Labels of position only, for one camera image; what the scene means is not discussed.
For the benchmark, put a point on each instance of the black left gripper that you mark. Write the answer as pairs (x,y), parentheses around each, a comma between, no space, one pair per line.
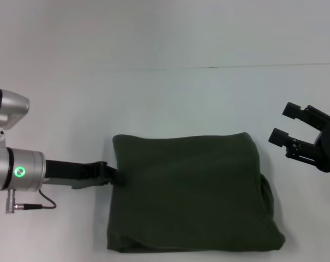
(72,174)

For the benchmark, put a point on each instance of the dark green FREE t-shirt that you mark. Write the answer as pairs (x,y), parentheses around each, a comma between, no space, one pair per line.
(186,191)

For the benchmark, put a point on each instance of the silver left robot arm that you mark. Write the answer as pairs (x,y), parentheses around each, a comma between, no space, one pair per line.
(20,169)

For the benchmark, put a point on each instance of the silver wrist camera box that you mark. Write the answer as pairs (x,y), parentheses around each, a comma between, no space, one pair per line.
(12,106)

